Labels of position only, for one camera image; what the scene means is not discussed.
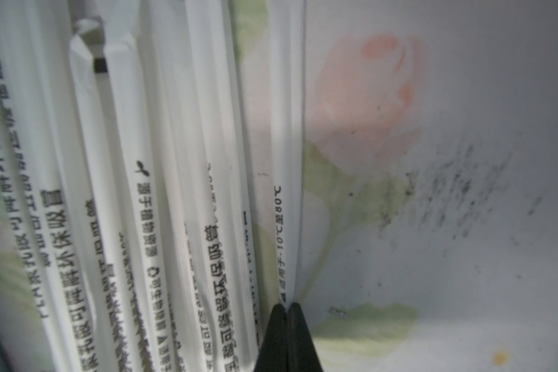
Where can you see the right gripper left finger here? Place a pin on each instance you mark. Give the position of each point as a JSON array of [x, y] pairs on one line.
[[273, 354]]

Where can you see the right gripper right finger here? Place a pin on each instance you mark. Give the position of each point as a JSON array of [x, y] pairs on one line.
[[301, 351]]

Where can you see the straw being gripped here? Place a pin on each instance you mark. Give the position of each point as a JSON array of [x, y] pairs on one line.
[[286, 37]]

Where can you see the right wrapped straw pile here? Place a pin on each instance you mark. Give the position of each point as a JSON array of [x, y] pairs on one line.
[[121, 171]]

